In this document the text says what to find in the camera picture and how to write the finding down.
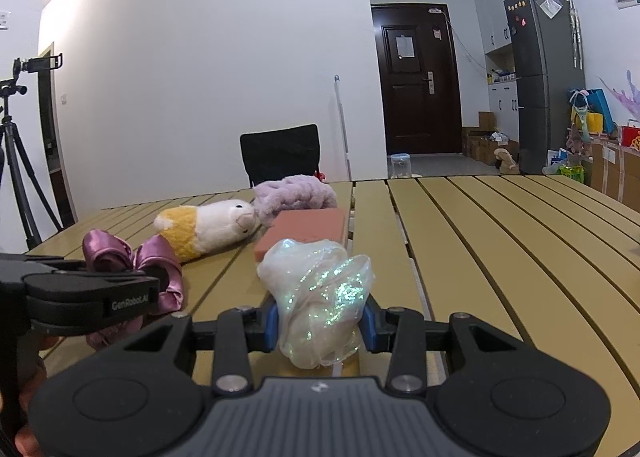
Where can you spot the yellow gift bag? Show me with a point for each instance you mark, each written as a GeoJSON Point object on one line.
{"type": "Point", "coordinates": [590, 122]}

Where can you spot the white wall switch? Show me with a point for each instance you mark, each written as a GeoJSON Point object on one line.
{"type": "Point", "coordinates": [4, 20]}

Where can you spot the blue gift bag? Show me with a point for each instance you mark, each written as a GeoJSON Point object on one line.
{"type": "Point", "coordinates": [602, 109]}

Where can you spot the iridescent plastic wrap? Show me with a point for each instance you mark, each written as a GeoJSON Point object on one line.
{"type": "Point", "coordinates": [320, 297]}

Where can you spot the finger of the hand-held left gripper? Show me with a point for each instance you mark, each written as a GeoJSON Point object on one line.
{"type": "Point", "coordinates": [45, 263]}
{"type": "Point", "coordinates": [90, 283]}

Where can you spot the clear pet water dispenser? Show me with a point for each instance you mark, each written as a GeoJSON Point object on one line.
{"type": "Point", "coordinates": [400, 166]}

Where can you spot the clear plastic bag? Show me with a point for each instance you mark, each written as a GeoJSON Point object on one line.
{"type": "Point", "coordinates": [551, 6]}

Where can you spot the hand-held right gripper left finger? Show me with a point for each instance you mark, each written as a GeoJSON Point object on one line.
{"type": "Point", "coordinates": [271, 324]}

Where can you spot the green packet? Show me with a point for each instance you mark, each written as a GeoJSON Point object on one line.
{"type": "Point", "coordinates": [571, 173]}

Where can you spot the person's left hand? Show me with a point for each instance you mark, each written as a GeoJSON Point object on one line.
{"type": "Point", "coordinates": [25, 444]}

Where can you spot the beige plush dog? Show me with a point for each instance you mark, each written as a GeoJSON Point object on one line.
{"type": "Point", "coordinates": [506, 161]}

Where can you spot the red gift box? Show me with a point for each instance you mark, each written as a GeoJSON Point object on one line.
{"type": "Point", "coordinates": [631, 136]}

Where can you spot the large cardboard box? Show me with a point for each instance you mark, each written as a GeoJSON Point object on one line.
{"type": "Point", "coordinates": [617, 172]}

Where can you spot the dark wooden door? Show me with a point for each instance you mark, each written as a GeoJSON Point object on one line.
{"type": "Point", "coordinates": [417, 107]}

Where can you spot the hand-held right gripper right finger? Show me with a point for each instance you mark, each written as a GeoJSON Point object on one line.
{"type": "Point", "coordinates": [367, 326]}

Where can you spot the white cabinet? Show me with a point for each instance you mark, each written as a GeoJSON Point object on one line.
{"type": "Point", "coordinates": [492, 12]}
{"type": "Point", "coordinates": [502, 109]}

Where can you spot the pink sponge block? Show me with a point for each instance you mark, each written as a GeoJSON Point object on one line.
{"type": "Point", "coordinates": [305, 232]}

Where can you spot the white mop pole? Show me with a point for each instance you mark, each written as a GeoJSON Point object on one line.
{"type": "Point", "coordinates": [342, 127]}

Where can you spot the black phone clamp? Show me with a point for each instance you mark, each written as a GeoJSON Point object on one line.
{"type": "Point", "coordinates": [40, 63]}

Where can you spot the dark wooden door frame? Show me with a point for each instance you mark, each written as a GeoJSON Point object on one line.
{"type": "Point", "coordinates": [50, 137]}

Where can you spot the white paper on door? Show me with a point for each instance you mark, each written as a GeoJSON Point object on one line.
{"type": "Point", "coordinates": [405, 46]}

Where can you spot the row of bottles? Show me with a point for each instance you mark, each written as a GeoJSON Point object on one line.
{"type": "Point", "coordinates": [501, 76]}

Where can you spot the white upper cabinet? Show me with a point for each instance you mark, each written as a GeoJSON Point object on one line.
{"type": "Point", "coordinates": [492, 12]}

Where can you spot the white lower cabinet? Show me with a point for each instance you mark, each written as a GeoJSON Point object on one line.
{"type": "Point", "coordinates": [502, 109]}

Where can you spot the cardboard boxes on floor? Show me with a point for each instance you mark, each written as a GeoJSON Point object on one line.
{"type": "Point", "coordinates": [485, 144]}

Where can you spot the small note on door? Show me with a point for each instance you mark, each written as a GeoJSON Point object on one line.
{"type": "Point", "coordinates": [437, 33]}

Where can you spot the black chair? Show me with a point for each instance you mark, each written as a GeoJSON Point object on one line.
{"type": "Point", "coordinates": [280, 157]}

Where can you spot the yellow white plush toy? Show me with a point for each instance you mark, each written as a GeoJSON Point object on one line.
{"type": "Point", "coordinates": [205, 227]}

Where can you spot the grey refrigerator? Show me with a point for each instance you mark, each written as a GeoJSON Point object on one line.
{"type": "Point", "coordinates": [542, 107]}

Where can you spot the purple wall decoration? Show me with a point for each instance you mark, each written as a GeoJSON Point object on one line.
{"type": "Point", "coordinates": [625, 97]}

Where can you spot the purple fluffy headband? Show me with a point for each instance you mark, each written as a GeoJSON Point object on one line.
{"type": "Point", "coordinates": [295, 194]}

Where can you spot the black camera tripod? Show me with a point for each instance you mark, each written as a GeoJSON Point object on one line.
{"type": "Point", "coordinates": [15, 162]}

